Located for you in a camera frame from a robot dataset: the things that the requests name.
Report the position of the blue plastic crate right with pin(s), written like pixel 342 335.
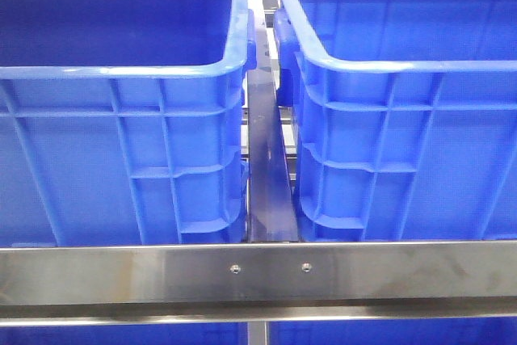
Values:
pixel 406 118

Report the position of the steel vertical post below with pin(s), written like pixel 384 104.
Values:
pixel 258 333

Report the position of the blue plastic crate left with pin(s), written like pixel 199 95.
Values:
pixel 121 121

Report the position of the blue plastic crate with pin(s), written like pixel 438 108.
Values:
pixel 406 118
pixel 121 121

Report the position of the blue crate lower left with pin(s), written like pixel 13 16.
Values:
pixel 200 333

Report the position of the stainless steel front rail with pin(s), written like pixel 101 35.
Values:
pixel 253 282

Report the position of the steel centre divider bar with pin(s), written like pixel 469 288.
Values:
pixel 271 213

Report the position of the blue crate lower right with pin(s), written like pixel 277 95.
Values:
pixel 417 331

